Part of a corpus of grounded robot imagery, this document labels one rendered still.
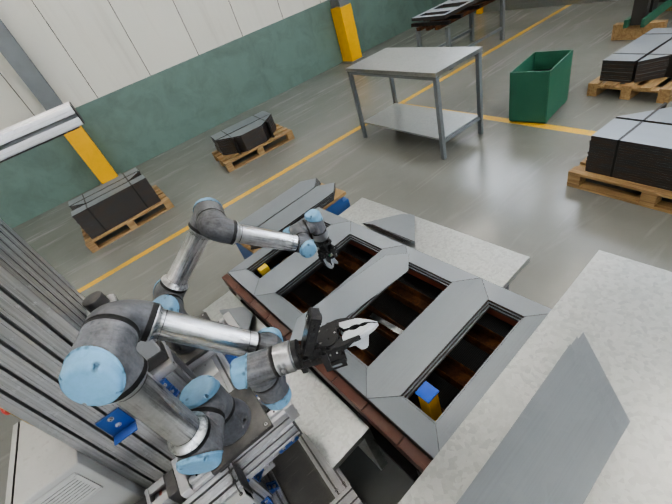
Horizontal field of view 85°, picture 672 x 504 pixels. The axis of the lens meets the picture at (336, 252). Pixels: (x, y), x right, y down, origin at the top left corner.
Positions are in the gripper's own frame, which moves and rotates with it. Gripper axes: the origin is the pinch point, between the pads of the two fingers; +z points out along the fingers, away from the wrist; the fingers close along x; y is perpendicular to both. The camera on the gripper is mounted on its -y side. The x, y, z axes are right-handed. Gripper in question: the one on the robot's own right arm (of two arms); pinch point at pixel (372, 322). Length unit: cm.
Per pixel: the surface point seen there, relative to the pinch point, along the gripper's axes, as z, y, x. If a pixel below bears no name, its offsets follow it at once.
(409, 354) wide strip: 11, 56, -36
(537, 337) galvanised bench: 48, 39, -12
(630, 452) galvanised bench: 49, 43, 23
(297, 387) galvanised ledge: -41, 72, -51
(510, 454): 22.4, 40.1, 17.3
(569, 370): 48, 38, 2
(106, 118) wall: -339, -30, -688
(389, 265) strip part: 18, 50, -88
